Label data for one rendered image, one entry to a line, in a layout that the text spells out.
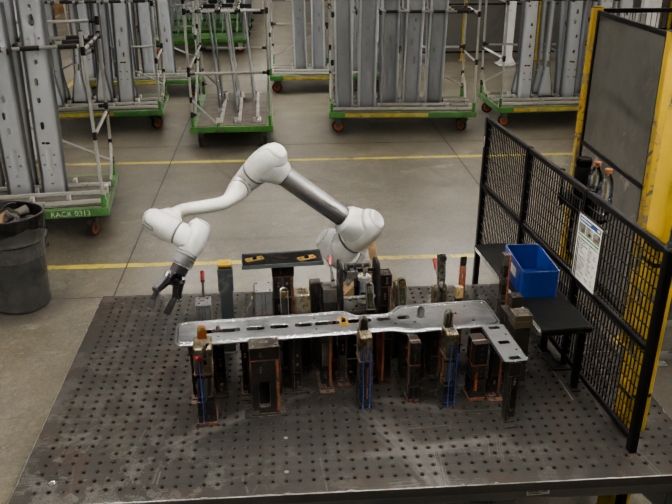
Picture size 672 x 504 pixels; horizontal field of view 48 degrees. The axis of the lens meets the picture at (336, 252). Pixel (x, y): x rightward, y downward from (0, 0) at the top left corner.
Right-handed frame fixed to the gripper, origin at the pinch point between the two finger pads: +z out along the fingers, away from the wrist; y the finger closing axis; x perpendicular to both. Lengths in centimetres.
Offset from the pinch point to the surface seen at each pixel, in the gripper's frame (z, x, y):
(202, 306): -8.6, -12.2, 10.3
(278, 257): -43, -23, 33
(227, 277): -24.9, -9.0, 24.0
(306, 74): -402, 427, 725
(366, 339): -25, -84, 15
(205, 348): 5.4, -33.6, -9.7
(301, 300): -29, -45, 27
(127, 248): -23, 223, 257
